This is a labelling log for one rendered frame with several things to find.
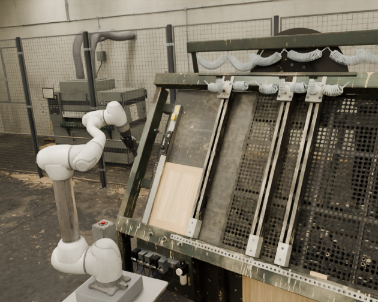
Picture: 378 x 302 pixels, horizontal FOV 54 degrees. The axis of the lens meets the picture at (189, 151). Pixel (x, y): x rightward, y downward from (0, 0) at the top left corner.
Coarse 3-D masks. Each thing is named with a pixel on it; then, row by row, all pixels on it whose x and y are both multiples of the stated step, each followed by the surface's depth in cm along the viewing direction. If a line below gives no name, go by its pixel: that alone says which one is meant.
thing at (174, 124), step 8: (176, 112) 291; (176, 120) 289; (176, 128) 290; (168, 152) 285; (160, 160) 285; (160, 168) 283; (160, 176) 281; (152, 192) 280; (152, 200) 278; (152, 208) 278; (144, 216) 278
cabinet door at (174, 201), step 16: (176, 176) 275; (192, 176) 268; (160, 192) 279; (176, 192) 271; (192, 192) 264; (160, 208) 275; (176, 208) 267; (192, 208) 260; (160, 224) 270; (176, 224) 263
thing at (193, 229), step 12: (228, 84) 263; (228, 96) 260; (228, 108) 265; (216, 120) 264; (216, 132) 263; (216, 144) 258; (216, 156) 260; (204, 168) 258; (204, 180) 256; (204, 192) 252; (204, 204) 254; (192, 216) 252; (192, 228) 249
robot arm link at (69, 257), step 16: (64, 144) 196; (48, 160) 190; (64, 160) 190; (64, 176) 194; (64, 192) 197; (64, 208) 200; (64, 224) 202; (64, 240) 206; (80, 240) 209; (64, 256) 205; (80, 256) 206; (64, 272) 210; (80, 272) 208
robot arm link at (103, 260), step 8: (104, 240) 210; (112, 240) 211; (96, 248) 204; (104, 248) 204; (112, 248) 206; (88, 256) 206; (96, 256) 203; (104, 256) 203; (112, 256) 205; (120, 256) 211; (88, 264) 205; (96, 264) 204; (104, 264) 203; (112, 264) 205; (120, 264) 210; (88, 272) 207; (96, 272) 205; (104, 272) 205; (112, 272) 206; (120, 272) 211; (104, 280) 206; (112, 280) 207
